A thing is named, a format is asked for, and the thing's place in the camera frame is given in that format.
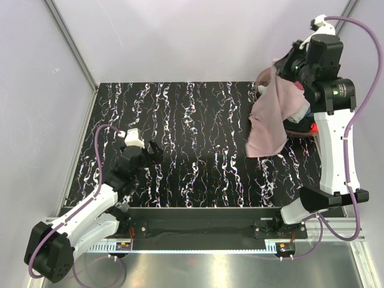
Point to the pink tank top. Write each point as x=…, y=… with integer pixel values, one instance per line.
x=268, y=136

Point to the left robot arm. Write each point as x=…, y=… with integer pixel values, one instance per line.
x=53, y=248

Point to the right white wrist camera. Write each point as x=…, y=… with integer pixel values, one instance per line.
x=319, y=26

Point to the maroon garment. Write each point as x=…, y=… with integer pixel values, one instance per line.
x=299, y=86

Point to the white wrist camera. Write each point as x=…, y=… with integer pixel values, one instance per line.
x=132, y=137
x=319, y=26

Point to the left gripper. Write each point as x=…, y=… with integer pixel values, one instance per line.
x=155, y=158

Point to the small electronics board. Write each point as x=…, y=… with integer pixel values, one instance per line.
x=123, y=246
x=286, y=249

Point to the aluminium frame rail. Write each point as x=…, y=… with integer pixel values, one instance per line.
x=344, y=227

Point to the aluminium corner post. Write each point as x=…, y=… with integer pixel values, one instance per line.
x=348, y=10
x=67, y=37

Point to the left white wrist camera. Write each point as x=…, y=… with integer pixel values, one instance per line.
x=132, y=137

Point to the brown plastic laundry basket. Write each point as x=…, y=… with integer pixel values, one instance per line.
x=264, y=79

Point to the left small electronics board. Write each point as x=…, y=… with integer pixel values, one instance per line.
x=123, y=246

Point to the black garment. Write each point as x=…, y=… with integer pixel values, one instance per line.
x=303, y=127

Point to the left aluminium corner post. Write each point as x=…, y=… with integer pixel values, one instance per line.
x=67, y=37

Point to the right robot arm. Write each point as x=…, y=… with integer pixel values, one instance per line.
x=314, y=63

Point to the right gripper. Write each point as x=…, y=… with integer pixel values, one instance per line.
x=281, y=65

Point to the white garment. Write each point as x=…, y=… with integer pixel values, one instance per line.
x=262, y=89

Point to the right small electronics board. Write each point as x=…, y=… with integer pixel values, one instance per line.
x=286, y=249

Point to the right aluminium corner post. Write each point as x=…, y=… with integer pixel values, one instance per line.
x=348, y=10

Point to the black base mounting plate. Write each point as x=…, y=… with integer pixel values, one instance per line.
x=266, y=223

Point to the red orange garment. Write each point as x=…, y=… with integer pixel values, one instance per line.
x=314, y=128

